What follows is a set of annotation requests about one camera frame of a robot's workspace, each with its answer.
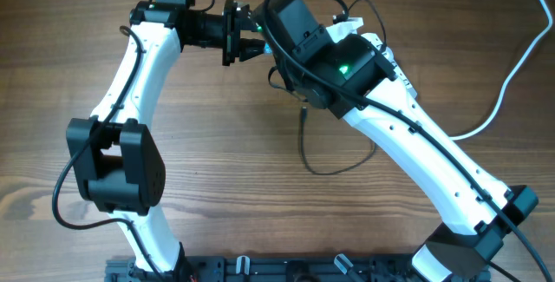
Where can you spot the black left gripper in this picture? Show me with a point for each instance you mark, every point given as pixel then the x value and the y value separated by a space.
pixel 233 45

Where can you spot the teal Galaxy smartphone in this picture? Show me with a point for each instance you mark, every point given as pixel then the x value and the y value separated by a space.
pixel 267 49

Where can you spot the white power strip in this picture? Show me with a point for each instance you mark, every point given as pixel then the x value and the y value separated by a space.
pixel 389 55

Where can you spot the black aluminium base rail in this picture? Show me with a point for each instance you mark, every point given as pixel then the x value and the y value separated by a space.
pixel 386 268

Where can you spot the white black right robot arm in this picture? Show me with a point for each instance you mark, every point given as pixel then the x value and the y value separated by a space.
pixel 350 76

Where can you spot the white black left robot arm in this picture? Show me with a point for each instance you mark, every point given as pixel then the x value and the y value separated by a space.
pixel 115 161

